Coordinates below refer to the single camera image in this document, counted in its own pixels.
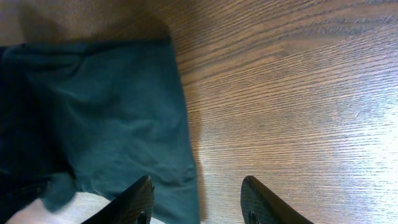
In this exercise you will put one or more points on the dark green t-shirt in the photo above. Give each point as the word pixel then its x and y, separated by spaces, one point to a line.
pixel 95 117

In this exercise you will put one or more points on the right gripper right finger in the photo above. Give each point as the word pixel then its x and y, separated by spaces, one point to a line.
pixel 260 205

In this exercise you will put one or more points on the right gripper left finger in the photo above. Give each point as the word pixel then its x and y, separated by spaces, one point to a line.
pixel 134 206

